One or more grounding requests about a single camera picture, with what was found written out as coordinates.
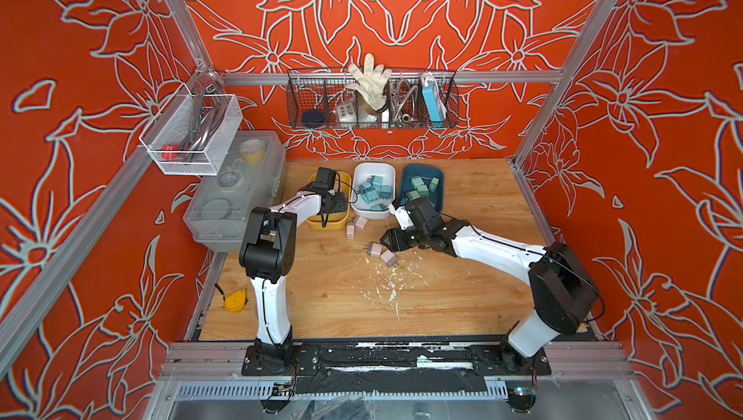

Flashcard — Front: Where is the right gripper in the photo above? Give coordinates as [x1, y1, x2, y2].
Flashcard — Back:
[375, 227, 431, 253]

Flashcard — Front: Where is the green plug top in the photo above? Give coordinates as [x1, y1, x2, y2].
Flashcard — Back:
[416, 184, 430, 198]

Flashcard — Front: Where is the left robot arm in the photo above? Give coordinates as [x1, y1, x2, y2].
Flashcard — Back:
[239, 168, 348, 366]

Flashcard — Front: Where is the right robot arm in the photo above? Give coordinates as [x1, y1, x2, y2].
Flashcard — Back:
[380, 198, 603, 374]

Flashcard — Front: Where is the yellow storage box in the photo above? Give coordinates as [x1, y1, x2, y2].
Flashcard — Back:
[306, 171, 355, 230]

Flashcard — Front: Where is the white storage box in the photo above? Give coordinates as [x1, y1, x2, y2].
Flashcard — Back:
[351, 162, 396, 220]

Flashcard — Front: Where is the dark teal storage box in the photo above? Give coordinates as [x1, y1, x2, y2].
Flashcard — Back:
[399, 164, 445, 213]

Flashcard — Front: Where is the light blue box in basket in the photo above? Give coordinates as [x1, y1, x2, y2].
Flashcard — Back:
[421, 72, 446, 128]

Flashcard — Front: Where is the clear plastic lidded container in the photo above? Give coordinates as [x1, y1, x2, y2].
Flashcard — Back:
[183, 131, 288, 253]

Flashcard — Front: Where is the white socket cube in basket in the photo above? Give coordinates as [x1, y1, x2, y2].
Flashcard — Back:
[335, 99, 358, 128]

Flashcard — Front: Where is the cream rubber glove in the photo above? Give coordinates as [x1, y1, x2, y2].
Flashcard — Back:
[346, 53, 393, 113]

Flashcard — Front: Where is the yellow tape measure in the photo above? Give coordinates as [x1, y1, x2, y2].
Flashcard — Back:
[224, 288, 248, 313]

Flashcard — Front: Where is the red object in basket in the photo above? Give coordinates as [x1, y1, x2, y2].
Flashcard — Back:
[160, 145, 179, 161]

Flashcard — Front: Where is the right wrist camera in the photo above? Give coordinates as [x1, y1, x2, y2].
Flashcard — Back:
[388, 203, 414, 230]

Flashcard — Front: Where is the black wire wall basket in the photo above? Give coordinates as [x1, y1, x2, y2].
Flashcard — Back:
[286, 66, 464, 130]

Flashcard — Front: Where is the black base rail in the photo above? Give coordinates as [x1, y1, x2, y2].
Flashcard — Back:
[241, 335, 551, 377]

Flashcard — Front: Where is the white wire basket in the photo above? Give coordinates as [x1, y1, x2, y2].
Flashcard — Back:
[139, 85, 242, 176]

